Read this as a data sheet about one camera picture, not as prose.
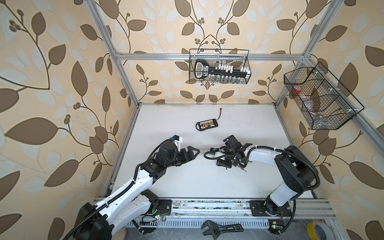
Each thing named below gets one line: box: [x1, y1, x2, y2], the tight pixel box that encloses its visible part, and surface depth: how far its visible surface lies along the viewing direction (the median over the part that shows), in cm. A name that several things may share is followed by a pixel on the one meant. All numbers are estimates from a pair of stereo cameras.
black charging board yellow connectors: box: [195, 118, 219, 131], surface depth 110 cm
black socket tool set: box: [194, 59, 251, 83], surface depth 86 cm
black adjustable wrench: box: [201, 220, 244, 240], surface depth 70 cm
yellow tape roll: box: [306, 221, 335, 240], surface depth 68 cm
